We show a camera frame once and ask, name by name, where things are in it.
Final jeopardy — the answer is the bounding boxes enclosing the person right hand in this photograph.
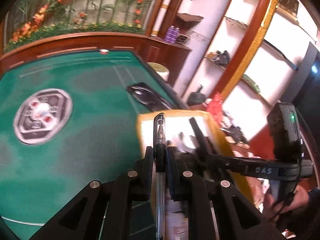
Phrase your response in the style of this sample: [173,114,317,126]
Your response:
[263,185,309,222]

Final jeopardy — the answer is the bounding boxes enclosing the purple bottles pack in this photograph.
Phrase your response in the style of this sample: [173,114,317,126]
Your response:
[164,25,180,43]

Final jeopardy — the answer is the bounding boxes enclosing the white tray with yellow rim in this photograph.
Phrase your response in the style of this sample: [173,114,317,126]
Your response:
[135,109,254,205]

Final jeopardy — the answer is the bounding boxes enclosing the transparent black ballpoint pen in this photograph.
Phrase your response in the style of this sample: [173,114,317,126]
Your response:
[153,113,166,239]

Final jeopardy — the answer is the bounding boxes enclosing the artificial flower display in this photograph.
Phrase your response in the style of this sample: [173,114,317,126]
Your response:
[3,0,155,53]

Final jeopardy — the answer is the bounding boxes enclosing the small red white chip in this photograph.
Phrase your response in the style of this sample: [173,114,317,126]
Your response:
[100,49,109,55]

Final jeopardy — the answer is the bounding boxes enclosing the black camera box green light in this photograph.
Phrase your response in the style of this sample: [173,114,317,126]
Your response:
[267,102,302,163]

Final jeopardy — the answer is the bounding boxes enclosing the round mahjong table control panel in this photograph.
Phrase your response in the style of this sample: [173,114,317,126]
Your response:
[13,88,73,145]

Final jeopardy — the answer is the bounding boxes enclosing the white cylindrical bin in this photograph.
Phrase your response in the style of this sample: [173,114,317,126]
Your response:
[148,62,170,81]

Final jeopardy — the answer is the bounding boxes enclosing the white cylindrical bottle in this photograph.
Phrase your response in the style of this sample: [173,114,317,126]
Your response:
[165,199,188,240]

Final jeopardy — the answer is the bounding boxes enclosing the red plastic bag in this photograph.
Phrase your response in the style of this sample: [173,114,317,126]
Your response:
[206,93,223,126]

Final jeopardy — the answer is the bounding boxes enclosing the black dustpan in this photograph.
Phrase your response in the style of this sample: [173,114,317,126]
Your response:
[187,85,207,106]

